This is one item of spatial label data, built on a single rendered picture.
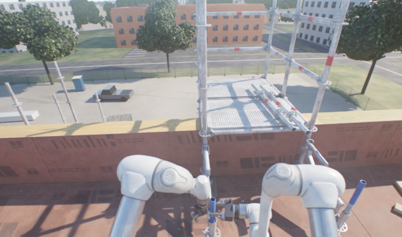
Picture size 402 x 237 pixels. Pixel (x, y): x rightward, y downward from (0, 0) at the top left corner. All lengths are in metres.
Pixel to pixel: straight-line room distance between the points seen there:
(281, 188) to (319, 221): 0.18
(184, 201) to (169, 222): 0.27
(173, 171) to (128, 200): 0.22
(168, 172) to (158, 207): 1.58
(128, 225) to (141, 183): 0.16
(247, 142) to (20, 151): 2.53
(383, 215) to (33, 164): 3.83
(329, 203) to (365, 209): 1.84
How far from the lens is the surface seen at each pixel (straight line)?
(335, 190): 0.99
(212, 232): 1.67
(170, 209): 2.33
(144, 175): 0.88
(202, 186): 1.35
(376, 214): 2.83
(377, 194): 3.04
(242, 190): 2.48
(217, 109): 2.36
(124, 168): 0.93
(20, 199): 3.17
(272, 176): 0.91
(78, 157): 2.66
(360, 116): 2.93
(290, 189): 0.94
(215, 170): 2.51
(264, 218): 1.23
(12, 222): 2.97
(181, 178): 0.82
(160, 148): 2.28
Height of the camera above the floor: 1.90
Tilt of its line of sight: 29 degrees down
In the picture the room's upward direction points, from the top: 1 degrees counter-clockwise
